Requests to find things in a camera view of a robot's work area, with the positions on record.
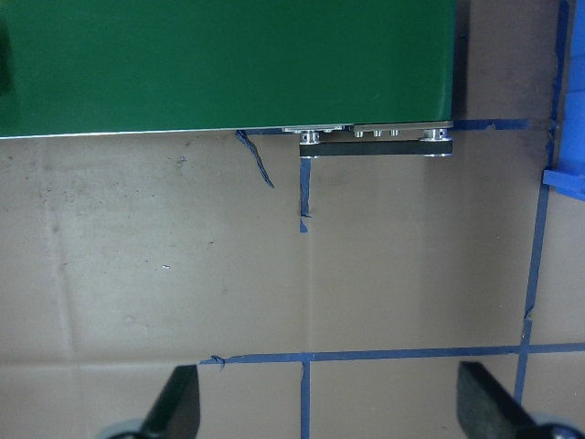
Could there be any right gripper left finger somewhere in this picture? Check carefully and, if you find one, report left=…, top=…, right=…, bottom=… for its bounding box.
left=139, top=365, right=201, bottom=438

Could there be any green conveyor belt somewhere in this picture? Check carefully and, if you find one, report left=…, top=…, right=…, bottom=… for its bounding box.
left=1, top=1, right=455, bottom=156

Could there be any right blue plastic bin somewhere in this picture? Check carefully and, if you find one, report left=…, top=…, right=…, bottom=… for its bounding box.
left=542, top=1, right=584, bottom=200

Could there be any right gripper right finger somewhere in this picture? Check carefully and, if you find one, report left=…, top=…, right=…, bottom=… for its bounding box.
left=456, top=361, right=535, bottom=439

